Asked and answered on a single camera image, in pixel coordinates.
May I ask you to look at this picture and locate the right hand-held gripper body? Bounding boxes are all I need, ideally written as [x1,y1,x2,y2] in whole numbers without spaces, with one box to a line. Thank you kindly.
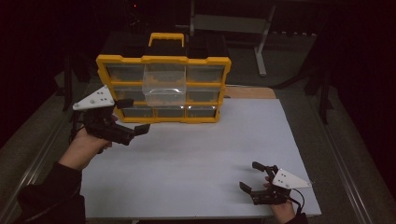
[249,168,313,206]

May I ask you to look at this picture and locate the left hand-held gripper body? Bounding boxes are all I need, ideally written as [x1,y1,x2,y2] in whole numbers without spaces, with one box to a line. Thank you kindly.
[72,85,136,147]

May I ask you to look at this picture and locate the clear plastic drawer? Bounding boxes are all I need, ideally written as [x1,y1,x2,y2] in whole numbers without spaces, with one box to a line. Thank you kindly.
[141,63,188,107]

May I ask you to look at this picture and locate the yellow black organizer case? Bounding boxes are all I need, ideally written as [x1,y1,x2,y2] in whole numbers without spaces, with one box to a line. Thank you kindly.
[95,32,233,124]

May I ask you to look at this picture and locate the person's right hand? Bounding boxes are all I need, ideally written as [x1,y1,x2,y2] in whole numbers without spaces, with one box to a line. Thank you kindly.
[262,175,297,224]

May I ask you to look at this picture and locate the person's left hand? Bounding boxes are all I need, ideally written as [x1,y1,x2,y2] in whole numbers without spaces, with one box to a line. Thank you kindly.
[58,114,120,172]

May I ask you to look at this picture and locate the dark metal stand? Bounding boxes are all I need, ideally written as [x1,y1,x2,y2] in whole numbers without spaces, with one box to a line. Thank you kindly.
[303,68,334,125]
[55,54,76,112]

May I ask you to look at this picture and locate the brown wooden board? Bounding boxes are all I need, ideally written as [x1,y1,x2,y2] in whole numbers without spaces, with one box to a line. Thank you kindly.
[224,86,277,100]

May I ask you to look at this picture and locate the closed clear organizer drawers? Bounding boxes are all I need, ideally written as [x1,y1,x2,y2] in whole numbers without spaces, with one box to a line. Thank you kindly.
[105,63,226,119]

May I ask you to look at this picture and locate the grey metal stand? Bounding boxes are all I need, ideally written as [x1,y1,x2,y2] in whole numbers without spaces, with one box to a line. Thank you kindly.
[176,0,277,77]

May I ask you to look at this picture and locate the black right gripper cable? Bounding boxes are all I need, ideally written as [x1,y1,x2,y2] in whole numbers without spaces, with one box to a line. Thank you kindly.
[290,188,306,216]

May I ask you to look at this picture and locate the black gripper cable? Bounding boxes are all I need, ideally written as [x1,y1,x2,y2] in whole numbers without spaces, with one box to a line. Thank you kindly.
[290,188,306,216]
[68,110,87,144]

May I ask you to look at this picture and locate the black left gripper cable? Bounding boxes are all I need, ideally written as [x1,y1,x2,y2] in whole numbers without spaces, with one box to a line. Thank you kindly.
[68,110,87,144]

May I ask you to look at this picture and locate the metal floor rail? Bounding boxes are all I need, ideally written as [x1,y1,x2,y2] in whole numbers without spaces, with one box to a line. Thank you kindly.
[306,92,372,224]
[0,115,74,224]

